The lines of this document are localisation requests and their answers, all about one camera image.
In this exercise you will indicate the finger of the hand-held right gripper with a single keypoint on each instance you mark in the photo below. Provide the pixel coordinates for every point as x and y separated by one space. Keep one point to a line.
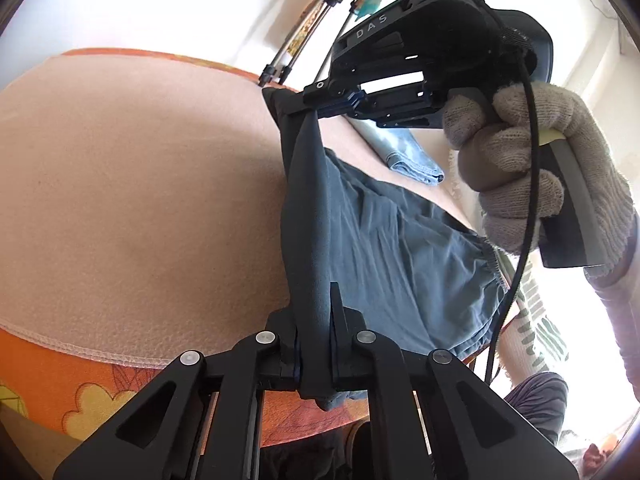
325 91
347 106

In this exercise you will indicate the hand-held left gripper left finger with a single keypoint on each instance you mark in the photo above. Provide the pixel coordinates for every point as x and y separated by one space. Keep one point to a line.
287 345

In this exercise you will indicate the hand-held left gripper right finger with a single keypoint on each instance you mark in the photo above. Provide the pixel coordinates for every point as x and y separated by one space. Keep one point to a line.
345 345

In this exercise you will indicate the dark grey pants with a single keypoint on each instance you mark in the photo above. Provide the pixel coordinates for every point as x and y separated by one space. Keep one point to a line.
380 240

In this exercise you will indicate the person's right forearm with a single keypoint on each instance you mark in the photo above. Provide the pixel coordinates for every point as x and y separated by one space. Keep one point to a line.
622 310

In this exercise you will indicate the person's right hand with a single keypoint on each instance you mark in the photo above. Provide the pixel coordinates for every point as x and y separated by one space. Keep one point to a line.
500 140

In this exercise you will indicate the floral patterned cloth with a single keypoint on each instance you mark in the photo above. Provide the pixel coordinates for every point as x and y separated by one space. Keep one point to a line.
372 4

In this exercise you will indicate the folded light blue jeans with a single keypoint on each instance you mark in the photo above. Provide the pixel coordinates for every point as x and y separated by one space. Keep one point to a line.
410 155

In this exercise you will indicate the green striped white cushion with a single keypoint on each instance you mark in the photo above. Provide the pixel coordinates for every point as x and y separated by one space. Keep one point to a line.
540 320

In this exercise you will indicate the grey folded garment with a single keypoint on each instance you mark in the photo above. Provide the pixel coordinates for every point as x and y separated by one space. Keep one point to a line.
540 400

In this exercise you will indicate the beige blanket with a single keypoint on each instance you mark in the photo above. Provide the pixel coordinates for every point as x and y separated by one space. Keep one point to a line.
125 185

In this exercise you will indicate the orange floral bed sheet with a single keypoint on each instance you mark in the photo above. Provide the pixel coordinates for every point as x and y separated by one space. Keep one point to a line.
50 370

